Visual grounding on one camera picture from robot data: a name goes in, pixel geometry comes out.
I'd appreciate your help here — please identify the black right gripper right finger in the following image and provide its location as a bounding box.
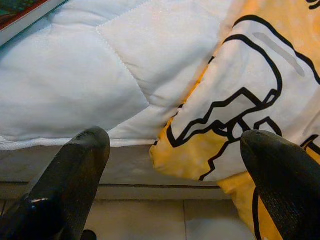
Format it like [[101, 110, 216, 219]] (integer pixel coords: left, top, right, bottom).
[[239, 129, 320, 240]]

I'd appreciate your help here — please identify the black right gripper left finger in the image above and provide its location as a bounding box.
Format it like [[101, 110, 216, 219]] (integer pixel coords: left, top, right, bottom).
[[0, 126, 111, 240]]

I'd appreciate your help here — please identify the yellow cartoon egg blanket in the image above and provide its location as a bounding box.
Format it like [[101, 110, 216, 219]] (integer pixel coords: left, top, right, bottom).
[[149, 0, 320, 240]]

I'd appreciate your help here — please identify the glossy city cover book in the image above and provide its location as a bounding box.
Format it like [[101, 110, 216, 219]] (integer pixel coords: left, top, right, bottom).
[[0, 0, 69, 48]]

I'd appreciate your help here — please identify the grey bed base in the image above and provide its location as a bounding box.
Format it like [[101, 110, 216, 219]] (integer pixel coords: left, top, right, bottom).
[[0, 144, 233, 201]]

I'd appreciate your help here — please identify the white quilted mattress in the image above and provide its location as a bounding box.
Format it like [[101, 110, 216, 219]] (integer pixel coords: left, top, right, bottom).
[[0, 0, 236, 151]]

